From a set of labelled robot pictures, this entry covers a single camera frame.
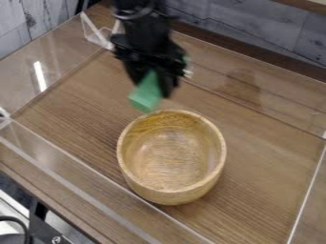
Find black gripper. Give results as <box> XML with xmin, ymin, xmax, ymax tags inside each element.
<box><xmin>109</xmin><ymin>12</ymin><xmax>187</xmax><ymax>98</ymax></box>

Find green rectangular stick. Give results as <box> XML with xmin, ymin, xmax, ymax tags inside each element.
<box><xmin>128</xmin><ymin>71</ymin><xmax>163</xmax><ymax>113</ymax></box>

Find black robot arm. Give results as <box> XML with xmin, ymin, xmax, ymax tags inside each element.
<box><xmin>109</xmin><ymin>0</ymin><xmax>186</xmax><ymax>98</ymax></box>

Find wooden bowl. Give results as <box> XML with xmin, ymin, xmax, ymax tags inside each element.
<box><xmin>116</xmin><ymin>110</ymin><xmax>227</xmax><ymax>205</ymax></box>

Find clear acrylic enclosure walls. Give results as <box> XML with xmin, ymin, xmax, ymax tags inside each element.
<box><xmin>0</xmin><ymin>19</ymin><xmax>326</xmax><ymax>244</ymax></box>

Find black table frame leg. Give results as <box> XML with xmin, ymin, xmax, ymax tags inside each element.
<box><xmin>28</xmin><ymin>199</ymin><xmax>73</xmax><ymax>244</ymax></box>

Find black cable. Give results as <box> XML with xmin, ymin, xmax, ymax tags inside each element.
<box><xmin>0</xmin><ymin>215</ymin><xmax>33</xmax><ymax>244</ymax></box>

